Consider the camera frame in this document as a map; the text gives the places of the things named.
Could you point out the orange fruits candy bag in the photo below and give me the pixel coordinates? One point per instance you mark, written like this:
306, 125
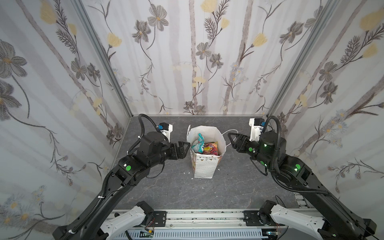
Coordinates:
211, 149

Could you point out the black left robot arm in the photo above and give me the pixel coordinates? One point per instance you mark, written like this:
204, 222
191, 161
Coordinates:
93, 223

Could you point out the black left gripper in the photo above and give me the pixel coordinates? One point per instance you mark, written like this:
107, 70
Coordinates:
175, 150

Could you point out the white patterned paper bag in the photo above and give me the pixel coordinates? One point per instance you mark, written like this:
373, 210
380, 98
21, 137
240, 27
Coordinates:
204, 166

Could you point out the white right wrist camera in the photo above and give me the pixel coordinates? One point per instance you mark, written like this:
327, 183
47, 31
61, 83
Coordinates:
257, 125

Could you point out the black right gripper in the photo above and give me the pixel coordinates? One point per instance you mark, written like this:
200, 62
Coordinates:
243, 144

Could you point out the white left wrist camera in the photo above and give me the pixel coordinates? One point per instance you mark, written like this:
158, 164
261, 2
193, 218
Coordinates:
166, 129

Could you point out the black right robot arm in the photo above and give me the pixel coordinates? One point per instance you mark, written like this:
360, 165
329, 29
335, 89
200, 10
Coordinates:
337, 222

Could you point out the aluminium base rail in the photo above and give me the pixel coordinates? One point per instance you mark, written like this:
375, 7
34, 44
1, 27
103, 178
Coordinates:
226, 224

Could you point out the teal mint candy bag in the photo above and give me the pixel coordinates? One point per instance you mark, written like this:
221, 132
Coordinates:
198, 144

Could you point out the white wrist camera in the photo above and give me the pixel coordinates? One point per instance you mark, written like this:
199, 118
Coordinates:
257, 125
166, 129

